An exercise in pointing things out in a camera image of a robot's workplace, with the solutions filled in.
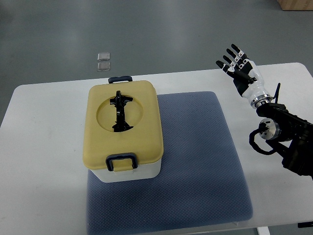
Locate blue grey mesh mat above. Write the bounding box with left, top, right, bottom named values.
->
left=87, top=92, right=253, bottom=235

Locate metal floor plate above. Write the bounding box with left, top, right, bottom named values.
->
left=97, top=61, right=111, bottom=71
left=97, top=52, right=110, bottom=61

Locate white storage box base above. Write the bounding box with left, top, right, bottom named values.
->
left=91, top=158, right=162, bottom=183

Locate upper metal floor plate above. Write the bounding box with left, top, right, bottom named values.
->
left=97, top=52, right=110, bottom=61

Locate lower metal floor plate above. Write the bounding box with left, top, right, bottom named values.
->
left=97, top=61, right=111, bottom=71

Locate yellow storage box lid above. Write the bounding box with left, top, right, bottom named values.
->
left=83, top=80, right=164, bottom=172

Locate white table leg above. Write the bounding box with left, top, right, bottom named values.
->
left=257, top=227, right=270, bottom=235

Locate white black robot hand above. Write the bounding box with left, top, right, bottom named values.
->
left=216, top=44, right=272, bottom=109

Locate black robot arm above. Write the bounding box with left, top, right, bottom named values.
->
left=249, top=84, right=313, bottom=177

